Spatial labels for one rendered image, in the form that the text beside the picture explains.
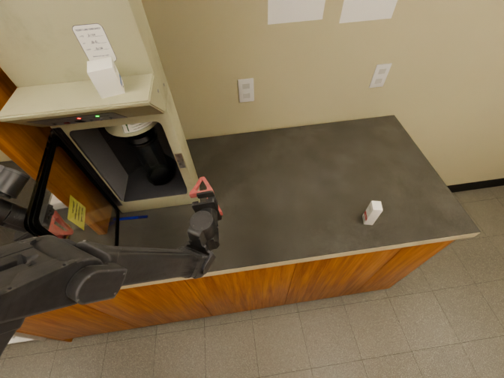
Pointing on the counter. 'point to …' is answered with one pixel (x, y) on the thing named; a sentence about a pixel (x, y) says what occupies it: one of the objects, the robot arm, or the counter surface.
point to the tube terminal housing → (28, 52)
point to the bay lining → (113, 154)
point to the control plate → (78, 119)
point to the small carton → (105, 77)
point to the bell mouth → (130, 129)
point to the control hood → (82, 100)
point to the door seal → (46, 184)
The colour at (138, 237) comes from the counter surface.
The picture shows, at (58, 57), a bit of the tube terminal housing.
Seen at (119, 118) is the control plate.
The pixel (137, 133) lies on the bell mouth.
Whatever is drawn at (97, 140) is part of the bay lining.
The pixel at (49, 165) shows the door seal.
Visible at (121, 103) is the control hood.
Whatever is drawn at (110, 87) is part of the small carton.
